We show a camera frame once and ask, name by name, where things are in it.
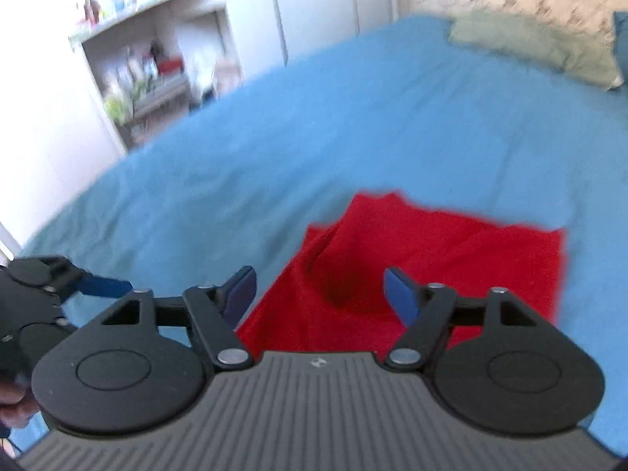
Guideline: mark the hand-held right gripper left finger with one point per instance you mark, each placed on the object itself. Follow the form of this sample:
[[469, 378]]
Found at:
[[240, 294]]

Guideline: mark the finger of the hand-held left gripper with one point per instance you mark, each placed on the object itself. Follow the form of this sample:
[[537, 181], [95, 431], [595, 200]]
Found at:
[[105, 288]]

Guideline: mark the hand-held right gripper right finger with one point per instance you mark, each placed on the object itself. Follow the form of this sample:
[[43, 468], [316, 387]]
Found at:
[[400, 294]]

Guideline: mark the red knit sweater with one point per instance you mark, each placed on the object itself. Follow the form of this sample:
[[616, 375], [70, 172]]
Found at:
[[441, 255]]

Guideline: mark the person's left hand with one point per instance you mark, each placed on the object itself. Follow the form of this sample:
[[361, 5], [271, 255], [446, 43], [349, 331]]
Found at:
[[17, 405]]

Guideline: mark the bed with blue sheet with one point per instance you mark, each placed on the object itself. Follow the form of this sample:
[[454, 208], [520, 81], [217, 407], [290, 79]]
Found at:
[[319, 132]]

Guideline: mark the red box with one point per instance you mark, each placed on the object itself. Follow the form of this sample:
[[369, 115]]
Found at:
[[169, 66]]

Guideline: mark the white shelf unit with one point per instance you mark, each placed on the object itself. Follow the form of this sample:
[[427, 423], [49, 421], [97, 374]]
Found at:
[[147, 34]]

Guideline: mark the green pillow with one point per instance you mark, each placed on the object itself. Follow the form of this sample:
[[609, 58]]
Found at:
[[530, 41]]

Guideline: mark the white wardrobe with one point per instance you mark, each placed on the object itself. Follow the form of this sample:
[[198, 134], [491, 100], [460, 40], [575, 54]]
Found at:
[[324, 5]]

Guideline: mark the blue pillow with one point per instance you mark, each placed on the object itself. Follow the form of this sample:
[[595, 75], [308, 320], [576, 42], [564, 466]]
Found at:
[[621, 29]]

